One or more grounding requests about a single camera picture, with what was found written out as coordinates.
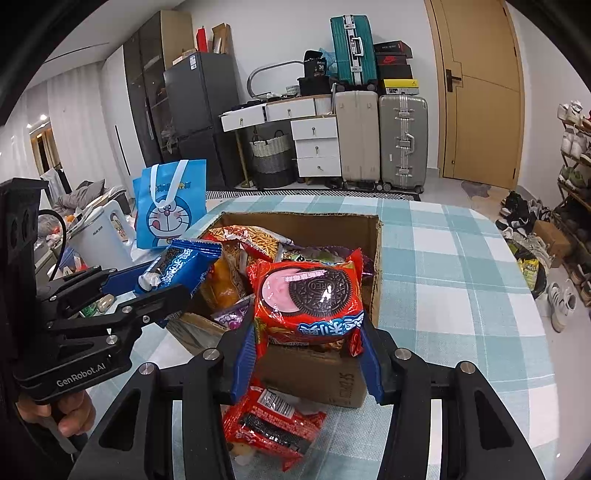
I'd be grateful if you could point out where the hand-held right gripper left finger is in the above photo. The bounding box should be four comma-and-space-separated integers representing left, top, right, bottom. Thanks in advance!
68, 323, 259, 480

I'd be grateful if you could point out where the blue cartoon tote bag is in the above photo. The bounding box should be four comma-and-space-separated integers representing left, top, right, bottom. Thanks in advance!
133, 159, 208, 250

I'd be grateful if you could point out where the clear bag of orange snacks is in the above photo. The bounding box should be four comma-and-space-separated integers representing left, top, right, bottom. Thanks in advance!
199, 251, 252, 315

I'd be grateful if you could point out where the blue cookie packet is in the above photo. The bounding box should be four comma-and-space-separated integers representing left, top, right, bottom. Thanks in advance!
134, 239, 222, 296

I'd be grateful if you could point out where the dark glass cabinet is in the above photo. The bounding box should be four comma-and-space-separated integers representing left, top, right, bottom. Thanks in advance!
124, 11, 195, 162

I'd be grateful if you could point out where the tall brown cardboard box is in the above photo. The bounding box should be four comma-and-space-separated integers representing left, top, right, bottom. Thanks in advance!
212, 23, 234, 56

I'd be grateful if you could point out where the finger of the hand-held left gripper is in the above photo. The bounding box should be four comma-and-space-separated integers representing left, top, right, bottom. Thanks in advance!
37, 264, 158, 320
46, 284, 192, 346

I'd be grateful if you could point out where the shoe rack with shoes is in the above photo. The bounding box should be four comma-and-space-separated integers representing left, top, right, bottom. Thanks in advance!
496, 102, 591, 333

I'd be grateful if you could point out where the beige suitcase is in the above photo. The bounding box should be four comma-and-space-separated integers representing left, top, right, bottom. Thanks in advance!
333, 90, 382, 185

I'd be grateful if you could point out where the white drawer unit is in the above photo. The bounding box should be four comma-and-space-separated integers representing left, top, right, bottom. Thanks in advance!
291, 116, 342, 178

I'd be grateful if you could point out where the dark grey refrigerator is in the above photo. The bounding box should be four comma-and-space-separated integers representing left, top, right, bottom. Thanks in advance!
164, 52, 245, 185

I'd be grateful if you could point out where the black cable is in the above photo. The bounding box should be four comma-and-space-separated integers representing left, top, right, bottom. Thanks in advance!
39, 210, 68, 278

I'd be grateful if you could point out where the grey cloth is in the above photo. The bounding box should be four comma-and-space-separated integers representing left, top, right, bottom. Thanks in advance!
58, 180, 107, 208

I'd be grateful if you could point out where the white electric appliance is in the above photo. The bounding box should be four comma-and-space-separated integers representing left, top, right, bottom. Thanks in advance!
74, 199, 134, 273

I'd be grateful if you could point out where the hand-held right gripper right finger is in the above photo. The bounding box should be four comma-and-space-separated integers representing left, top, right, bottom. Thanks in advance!
359, 318, 548, 480

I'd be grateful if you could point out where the oval metal frame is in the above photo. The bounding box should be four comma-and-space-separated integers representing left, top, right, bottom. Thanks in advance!
247, 60, 308, 100

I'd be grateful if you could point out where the yellow and black box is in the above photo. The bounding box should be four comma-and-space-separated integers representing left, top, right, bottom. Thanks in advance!
383, 78, 421, 96

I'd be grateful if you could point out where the flat cardboard box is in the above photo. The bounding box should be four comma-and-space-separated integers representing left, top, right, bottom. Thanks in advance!
533, 219, 573, 268

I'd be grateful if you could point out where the black storage crate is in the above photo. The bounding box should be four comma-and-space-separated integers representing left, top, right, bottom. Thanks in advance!
298, 76, 334, 97

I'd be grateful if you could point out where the red corn snack packet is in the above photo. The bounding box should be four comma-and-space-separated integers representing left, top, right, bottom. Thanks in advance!
222, 383, 328, 472

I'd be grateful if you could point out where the woven basket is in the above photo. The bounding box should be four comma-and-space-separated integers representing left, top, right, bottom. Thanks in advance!
249, 129, 296, 189

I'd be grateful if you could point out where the red cookie packet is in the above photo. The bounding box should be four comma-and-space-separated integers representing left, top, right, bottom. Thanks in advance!
247, 249, 365, 358

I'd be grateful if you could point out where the yellow green bag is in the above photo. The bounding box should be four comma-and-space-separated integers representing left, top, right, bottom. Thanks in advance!
517, 256, 546, 296

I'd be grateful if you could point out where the silver suitcase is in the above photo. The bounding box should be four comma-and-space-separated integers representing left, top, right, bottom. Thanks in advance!
379, 95, 429, 193

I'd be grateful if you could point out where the teal suitcase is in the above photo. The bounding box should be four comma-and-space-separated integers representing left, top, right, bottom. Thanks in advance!
330, 15, 379, 88

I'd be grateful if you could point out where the black paper bag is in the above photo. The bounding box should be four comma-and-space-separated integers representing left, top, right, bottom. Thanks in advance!
302, 50, 335, 78

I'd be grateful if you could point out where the person's left hand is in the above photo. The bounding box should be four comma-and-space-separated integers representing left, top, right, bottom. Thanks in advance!
17, 389, 97, 437

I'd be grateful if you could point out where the wooden door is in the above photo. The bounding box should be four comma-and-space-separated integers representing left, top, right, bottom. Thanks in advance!
425, 0, 527, 190

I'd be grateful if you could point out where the wooden shoe rack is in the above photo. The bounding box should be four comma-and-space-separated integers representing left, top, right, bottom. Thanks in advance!
554, 102, 591, 296

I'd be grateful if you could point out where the plain black box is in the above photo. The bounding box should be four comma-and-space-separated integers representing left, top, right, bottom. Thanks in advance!
378, 64, 414, 80

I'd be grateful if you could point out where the blue plastic bag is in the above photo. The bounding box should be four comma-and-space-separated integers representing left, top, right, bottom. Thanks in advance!
318, 46, 339, 75

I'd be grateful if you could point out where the white desk with drawers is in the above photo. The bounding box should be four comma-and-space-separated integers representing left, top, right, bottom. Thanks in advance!
221, 95, 334, 132

